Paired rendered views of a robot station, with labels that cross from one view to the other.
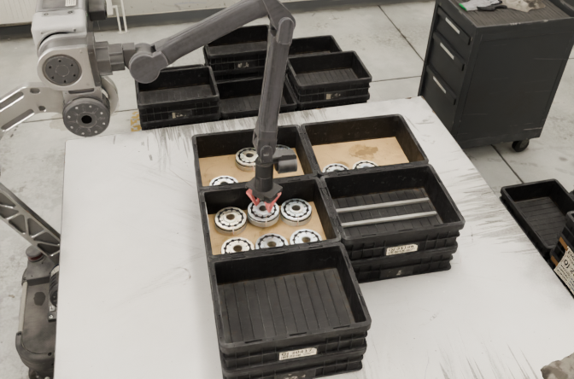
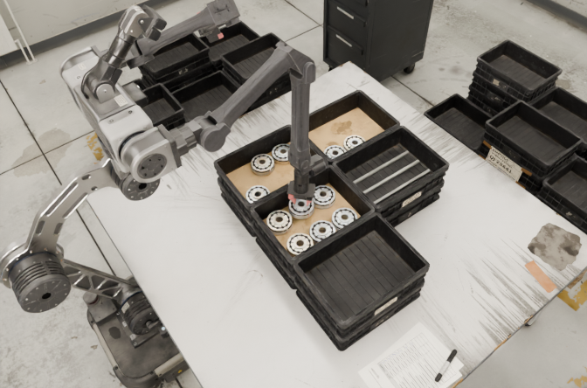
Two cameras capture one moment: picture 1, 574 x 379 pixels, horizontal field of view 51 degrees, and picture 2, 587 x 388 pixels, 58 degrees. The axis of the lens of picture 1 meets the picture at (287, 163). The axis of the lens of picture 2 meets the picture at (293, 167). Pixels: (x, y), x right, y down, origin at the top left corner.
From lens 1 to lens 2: 0.65 m
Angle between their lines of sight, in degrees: 16
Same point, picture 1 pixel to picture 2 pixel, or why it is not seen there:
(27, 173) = (21, 226)
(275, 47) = (301, 86)
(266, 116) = (301, 139)
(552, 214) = (461, 121)
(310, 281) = (362, 247)
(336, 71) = (261, 53)
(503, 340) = (496, 236)
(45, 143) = (21, 193)
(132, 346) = (252, 346)
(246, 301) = (327, 281)
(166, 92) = not seen: hidden behind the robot
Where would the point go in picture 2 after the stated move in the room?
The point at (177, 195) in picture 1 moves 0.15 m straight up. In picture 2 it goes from (211, 212) to (206, 191)
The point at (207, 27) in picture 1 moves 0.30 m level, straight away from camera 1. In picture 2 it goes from (252, 90) to (212, 41)
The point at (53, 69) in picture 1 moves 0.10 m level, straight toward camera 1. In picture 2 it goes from (145, 168) to (166, 186)
